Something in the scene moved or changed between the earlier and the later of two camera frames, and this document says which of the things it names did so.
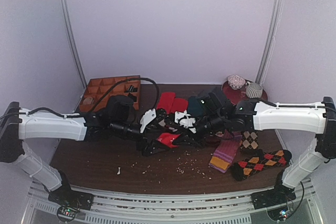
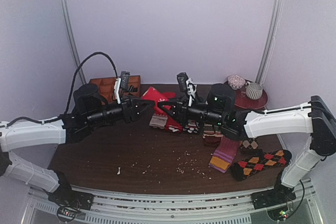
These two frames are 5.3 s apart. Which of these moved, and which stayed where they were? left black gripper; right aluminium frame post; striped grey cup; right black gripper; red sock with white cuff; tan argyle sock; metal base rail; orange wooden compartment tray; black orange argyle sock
Moved: red sock with white cuff; right black gripper; left black gripper
Stayed: metal base rail; striped grey cup; right aluminium frame post; orange wooden compartment tray; tan argyle sock; black orange argyle sock
